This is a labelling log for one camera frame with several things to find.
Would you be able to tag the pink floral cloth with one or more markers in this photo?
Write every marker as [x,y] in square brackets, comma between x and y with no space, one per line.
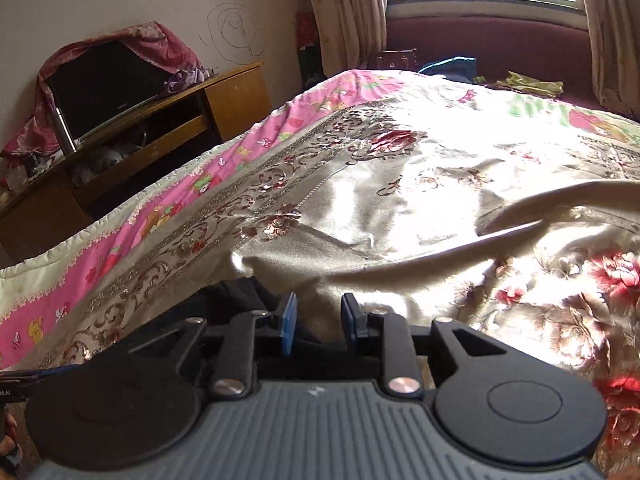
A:
[150,40]

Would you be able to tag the purple cloth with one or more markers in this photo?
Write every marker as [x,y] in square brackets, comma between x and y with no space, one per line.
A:
[182,82]

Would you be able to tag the silver flask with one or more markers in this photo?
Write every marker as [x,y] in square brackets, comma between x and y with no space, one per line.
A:
[67,135]

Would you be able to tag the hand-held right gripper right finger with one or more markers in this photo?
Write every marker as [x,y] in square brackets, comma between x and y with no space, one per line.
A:
[350,322]

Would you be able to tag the beige curtain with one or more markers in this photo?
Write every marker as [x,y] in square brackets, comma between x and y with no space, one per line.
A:
[612,35]
[350,15]

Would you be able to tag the beige floral bed cover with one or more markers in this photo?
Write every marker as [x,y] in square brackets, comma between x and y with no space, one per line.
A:
[425,200]

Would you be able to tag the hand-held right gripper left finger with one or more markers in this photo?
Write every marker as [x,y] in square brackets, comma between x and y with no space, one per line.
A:
[288,325]

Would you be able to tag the black pants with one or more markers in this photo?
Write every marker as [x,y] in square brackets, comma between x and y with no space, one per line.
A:
[235,295]

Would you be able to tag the wooden cabinet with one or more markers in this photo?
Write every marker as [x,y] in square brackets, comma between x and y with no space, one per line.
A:
[235,95]

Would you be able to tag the pink cartoon print quilt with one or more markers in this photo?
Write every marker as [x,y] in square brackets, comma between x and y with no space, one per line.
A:
[150,215]

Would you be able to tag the yellow-green cloth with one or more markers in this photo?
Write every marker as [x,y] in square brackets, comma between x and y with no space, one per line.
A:
[530,85]

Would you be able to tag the black television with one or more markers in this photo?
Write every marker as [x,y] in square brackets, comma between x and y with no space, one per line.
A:
[105,90]

